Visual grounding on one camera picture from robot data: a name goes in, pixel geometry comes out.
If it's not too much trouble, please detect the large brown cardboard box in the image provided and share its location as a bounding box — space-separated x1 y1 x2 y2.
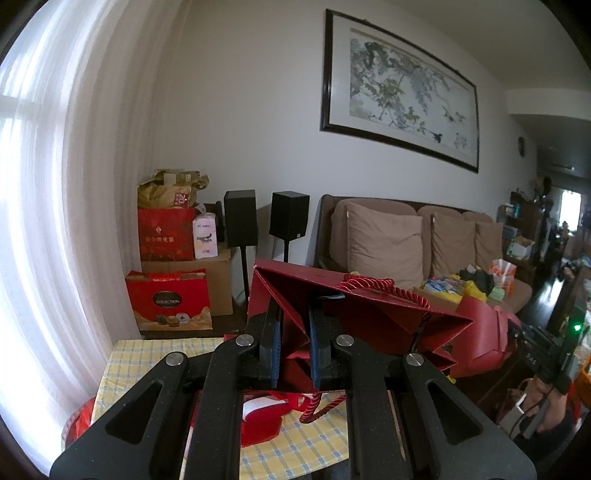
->
141 247 234 317

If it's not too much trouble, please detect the person's right hand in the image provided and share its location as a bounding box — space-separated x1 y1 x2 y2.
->
531 376 573 432

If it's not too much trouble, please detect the shiny red foil bag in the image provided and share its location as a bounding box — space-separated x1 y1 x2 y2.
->
61 398 95 455

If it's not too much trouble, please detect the red cookie gift box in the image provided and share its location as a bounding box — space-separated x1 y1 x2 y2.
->
126 269 214 334

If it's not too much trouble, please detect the cluttered dark shelf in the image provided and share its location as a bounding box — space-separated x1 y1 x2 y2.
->
496 191 550 273

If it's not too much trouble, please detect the white curtain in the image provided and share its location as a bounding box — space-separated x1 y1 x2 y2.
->
0 0 185 467

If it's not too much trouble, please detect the black bag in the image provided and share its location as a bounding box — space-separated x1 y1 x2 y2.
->
459 265 495 289

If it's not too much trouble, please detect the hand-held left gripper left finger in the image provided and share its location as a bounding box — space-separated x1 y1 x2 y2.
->
50 307 283 480

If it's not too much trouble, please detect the brown sofa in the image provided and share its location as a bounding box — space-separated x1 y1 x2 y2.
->
316 194 534 319

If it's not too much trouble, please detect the pile of snack packets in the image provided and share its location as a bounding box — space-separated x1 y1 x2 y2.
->
422 276 462 296

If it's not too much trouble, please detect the dark red paper gift bag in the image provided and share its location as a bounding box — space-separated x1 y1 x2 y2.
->
247 258 474 424

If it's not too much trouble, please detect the orange white paper bag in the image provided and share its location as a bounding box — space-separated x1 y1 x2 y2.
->
489 259 518 294

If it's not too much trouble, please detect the yellow checked tablecloth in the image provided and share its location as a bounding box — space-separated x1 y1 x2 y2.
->
90 338 352 474

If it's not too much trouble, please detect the large beige cushion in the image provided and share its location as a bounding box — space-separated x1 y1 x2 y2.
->
345 202 424 278

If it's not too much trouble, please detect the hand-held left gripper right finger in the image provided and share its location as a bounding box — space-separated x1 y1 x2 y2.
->
309 305 539 480

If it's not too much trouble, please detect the white tissue pack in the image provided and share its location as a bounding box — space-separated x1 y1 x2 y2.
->
192 213 219 260

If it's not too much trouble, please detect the black speaker on stand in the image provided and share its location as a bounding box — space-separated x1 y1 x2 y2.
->
224 189 259 305
270 191 311 264

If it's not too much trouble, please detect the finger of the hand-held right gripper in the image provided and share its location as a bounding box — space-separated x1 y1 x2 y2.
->
508 323 561 365

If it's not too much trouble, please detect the plain red paper bag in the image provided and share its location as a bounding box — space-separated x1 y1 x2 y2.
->
455 295 513 379

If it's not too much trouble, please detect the red tea gift bag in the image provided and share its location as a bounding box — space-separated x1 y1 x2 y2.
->
137 206 197 263

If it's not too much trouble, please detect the framed ink painting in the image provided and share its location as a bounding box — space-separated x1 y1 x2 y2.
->
321 8 481 175

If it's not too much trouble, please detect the golden paper bag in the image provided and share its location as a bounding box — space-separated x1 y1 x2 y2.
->
137 169 209 209

